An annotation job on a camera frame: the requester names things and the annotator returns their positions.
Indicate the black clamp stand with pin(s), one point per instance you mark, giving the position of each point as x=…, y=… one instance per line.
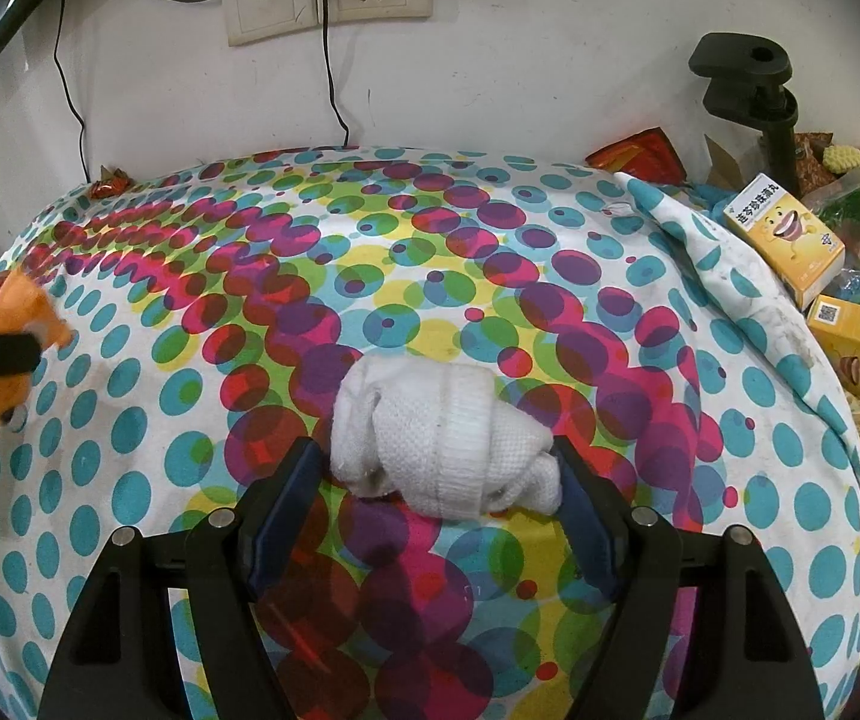
x=737, y=75

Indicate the beige cardboard piece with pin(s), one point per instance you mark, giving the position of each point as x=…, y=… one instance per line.
x=726, y=161

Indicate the red snack packet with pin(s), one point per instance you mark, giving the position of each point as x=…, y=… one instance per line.
x=636, y=157

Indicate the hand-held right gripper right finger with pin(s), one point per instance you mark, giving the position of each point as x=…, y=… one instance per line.
x=587, y=532

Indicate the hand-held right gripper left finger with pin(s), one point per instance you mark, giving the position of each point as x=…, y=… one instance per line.
x=283, y=525

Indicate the brown snack packet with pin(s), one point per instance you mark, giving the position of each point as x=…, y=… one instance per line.
x=816, y=161

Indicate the small red candy wrapper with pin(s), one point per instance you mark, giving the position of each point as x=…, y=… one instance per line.
x=109, y=184

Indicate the white sock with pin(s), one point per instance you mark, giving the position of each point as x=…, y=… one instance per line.
x=415, y=435

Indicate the orange plastic toy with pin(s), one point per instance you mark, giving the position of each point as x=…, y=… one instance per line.
x=13, y=307

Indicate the colourful polka dot tablecloth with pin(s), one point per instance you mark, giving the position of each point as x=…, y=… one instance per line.
x=437, y=277

